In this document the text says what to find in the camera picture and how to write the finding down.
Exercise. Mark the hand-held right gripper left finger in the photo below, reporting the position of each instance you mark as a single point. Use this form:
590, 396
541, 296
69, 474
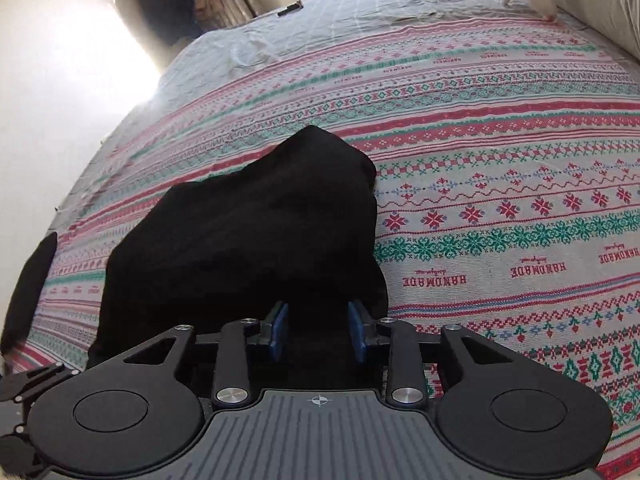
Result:
278, 334

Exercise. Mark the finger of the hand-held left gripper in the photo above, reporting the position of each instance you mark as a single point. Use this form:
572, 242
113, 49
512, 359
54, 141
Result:
40, 382

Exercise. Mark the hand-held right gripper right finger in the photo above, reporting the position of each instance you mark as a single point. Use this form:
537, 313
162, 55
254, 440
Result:
357, 334

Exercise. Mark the black pants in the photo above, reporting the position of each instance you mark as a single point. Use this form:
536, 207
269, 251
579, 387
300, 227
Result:
260, 240

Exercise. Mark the patterned printed blanket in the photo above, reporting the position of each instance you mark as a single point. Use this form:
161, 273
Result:
475, 170

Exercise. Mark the black remote control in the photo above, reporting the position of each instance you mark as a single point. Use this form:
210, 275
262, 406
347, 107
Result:
291, 8

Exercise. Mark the dark hanging clothing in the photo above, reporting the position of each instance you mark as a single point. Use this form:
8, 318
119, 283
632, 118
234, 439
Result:
165, 0

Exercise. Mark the grey rolled quilt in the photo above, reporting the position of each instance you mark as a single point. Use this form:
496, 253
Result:
600, 5

